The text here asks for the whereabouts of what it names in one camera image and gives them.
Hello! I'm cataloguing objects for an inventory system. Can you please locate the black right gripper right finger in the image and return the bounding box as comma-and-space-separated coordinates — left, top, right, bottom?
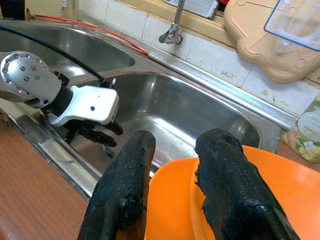
194, 127, 301, 240

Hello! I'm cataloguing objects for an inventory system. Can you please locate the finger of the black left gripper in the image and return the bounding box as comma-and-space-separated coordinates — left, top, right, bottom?
81, 128, 119, 148
104, 120, 124, 136

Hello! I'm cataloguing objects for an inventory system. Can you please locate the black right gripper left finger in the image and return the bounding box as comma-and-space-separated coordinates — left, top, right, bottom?
76, 129, 157, 240

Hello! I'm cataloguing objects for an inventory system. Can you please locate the orange plastic plate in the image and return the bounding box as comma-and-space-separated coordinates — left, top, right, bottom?
144, 156, 204, 240

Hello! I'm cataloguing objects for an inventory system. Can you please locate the stainless steel double sink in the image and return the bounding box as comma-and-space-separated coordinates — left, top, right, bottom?
0, 19, 299, 201

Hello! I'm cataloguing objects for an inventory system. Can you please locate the clear soap pump bottle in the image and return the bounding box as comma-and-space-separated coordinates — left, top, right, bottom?
281, 94, 320, 164

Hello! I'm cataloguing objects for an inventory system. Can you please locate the red thin tube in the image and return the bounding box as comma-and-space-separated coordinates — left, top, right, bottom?
34, 14, 151, 58

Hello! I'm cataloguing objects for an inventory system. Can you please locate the metal sink faucet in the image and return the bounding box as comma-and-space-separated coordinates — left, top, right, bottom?
158, 0, 186, 46

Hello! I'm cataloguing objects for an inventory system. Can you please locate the beige plastic board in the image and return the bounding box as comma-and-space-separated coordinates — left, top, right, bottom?
222, 0, 320, 84

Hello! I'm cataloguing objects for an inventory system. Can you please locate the white appliance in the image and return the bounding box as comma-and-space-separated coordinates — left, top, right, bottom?
164, 0, 220, 21

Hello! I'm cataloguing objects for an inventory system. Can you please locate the clear plastic container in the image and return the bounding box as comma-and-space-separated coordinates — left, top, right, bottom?
263, 0, 320, 53

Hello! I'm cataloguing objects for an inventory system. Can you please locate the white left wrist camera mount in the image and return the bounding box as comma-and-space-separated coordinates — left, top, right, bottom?
48, 85, 121, 127

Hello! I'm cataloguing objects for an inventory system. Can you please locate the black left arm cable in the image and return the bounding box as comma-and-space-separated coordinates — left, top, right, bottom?
0, 24, 116, 89

